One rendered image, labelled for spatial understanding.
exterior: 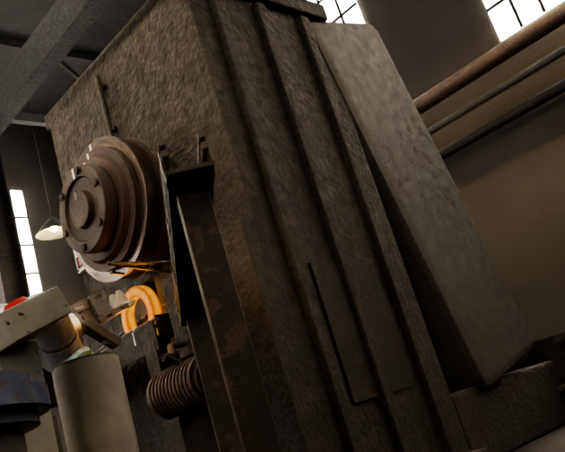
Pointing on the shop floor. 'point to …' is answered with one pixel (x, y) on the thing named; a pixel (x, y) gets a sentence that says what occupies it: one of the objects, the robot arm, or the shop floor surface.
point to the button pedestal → (24, 350)
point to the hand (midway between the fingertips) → (132, 304)
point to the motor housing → (182, 408)
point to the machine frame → (273, 220)
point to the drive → (444, 255)
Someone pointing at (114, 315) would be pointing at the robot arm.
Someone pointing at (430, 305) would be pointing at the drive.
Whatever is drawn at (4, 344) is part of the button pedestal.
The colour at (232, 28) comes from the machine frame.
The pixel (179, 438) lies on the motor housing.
